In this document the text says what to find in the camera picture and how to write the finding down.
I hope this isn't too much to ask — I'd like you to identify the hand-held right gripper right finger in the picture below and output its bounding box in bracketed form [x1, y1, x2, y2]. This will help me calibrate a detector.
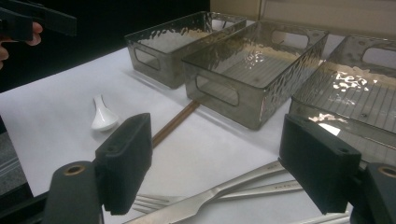
[278, 113, 396, 224]

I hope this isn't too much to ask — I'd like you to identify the metal table knife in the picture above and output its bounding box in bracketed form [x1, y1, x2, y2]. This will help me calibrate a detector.
[122, 160, 288, 224]

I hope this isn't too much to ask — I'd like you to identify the white ceramic spoon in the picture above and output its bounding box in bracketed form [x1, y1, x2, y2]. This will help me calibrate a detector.
[91, 93, 120, 132]

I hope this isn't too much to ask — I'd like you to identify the metal fork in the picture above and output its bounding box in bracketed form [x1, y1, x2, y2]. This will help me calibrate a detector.
[132, 179, 304, 216]

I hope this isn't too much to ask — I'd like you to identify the smoky clear plastic bin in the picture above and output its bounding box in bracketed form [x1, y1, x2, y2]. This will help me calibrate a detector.
[181, 20, 331, 131]
[124, 11, 248, 90]
[288, 34, 396, 171]

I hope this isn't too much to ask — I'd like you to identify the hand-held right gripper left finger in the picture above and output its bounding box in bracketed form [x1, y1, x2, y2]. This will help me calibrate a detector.
[43, 112, 153, 224]

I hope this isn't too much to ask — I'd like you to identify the beige wooden desk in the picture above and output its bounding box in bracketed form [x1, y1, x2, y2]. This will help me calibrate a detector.
[209, 0, 396, 41]

